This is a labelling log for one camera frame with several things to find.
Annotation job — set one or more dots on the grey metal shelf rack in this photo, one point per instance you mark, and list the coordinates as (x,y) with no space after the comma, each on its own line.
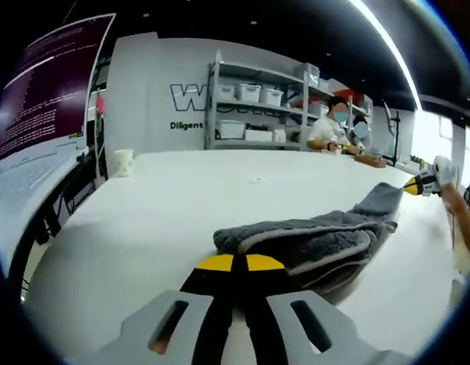
(306,95)
(254,145)

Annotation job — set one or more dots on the brown wooden box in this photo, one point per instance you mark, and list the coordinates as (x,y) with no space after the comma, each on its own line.
(372,161)

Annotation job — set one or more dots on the grey fluffy towel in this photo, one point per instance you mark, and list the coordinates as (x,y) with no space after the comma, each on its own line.
(315,235)

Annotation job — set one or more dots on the black stand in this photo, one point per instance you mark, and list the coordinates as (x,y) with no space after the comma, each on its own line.
(397,137)

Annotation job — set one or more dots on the ceiling light strip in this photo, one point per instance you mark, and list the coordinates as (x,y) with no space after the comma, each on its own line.
(387,38)

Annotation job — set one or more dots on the pink hanging item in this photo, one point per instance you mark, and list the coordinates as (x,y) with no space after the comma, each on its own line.
(100,104)

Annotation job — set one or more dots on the group of white storage boxes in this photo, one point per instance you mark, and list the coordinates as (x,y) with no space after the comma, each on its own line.
(248,92)

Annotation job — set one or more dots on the white paper cup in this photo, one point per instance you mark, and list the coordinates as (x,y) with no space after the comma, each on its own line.
(123,163)

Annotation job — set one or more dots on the person's light clothing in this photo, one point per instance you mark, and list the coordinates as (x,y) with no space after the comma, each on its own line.
(463,266)

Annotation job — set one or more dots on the open laptop with purple screen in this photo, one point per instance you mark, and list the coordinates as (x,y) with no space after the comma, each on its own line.
(48,87)

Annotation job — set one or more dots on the person's left hand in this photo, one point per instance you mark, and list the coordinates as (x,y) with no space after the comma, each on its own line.
(161,342)

